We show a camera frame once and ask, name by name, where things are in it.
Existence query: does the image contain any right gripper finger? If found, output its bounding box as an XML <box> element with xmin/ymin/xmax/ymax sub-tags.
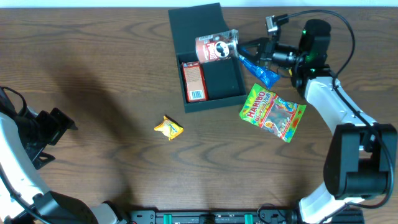
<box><xmin>239</xmin><ymin>51</ymin><xmax>264</xmax><ymax>66</ymax></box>
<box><xmin>238</xmin><ymin>37</ymin><xmax>269</xmax><ymax>50</ymax></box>

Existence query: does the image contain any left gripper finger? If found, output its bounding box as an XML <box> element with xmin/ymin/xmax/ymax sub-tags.
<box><xmin>25</xmin><ymin>146</ymin><xmax>55</xmax><ymax>170</ymax></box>
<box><xmin>49</xmin><ymin>108</ymin><xmax>78</xmax><ymax>146</ymax></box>

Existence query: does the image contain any blue snack bar wrapper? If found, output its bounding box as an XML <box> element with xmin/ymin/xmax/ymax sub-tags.
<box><xmin>238</xmin><ymin>54</ymin><xmax>280</xmax><ymax>89</ymax></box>

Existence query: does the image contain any small red Pringles can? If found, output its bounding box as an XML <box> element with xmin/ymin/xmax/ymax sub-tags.
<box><xmin>195</xmin><ymin>29</ymin><xmax>239</xmax><ymax>63</ymax></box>

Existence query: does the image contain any dark green box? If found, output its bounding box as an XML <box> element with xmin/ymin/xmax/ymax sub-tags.
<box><xmin>169</xmin><ymin>3</ymin><xmax>247</xmax><ymax>113</ymax></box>

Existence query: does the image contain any red and white carton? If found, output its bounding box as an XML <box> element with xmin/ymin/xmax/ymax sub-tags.
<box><xmin>182</xmin><ymin>62</ymin><xmax>208</xmax><ymax>103</ymax></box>

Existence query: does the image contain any small orange yellow snack bag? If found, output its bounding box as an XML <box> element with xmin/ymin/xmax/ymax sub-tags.
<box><xmin>154</xmin><ymin>116</ymin><xmax>184</xmax><ymax>141</ymax></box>

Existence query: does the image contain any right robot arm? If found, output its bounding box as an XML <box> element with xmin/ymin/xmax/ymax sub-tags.
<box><xmin>238</xmin><ymin>14</ymin><xmax>397</xmax><ymax>223</ymax></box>

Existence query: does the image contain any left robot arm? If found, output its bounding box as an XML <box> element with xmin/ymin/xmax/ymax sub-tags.
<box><xmin>1</xmin><ymin>86</ymin><xmax>131</xmax><ymax>224</ymax></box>

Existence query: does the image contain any Haribo gummy worms bag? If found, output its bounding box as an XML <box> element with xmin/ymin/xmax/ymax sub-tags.
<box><xmin>239</xmin><ymin>84</ymin><xmax>306</xmax><ymax>142</ymax></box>

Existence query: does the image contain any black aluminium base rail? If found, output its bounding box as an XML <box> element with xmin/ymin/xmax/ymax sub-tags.
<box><xmin>129</xmin><ymin>208</ymin><xmax>365</xmax><ymax>224</ymax></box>

